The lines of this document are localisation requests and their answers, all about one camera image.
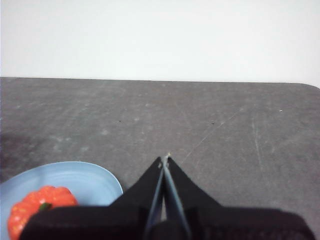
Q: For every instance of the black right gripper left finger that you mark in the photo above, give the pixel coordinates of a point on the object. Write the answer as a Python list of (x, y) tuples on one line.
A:
[(147, 187)]

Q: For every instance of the orange toy pumpkin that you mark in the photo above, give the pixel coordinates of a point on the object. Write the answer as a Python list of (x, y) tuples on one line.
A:
[(52, 197)]

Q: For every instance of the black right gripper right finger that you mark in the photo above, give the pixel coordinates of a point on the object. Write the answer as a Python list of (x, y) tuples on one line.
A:
[(182, 190)]

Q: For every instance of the blue round plate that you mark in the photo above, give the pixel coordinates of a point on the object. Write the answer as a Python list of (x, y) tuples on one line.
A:
[(87, 180)]

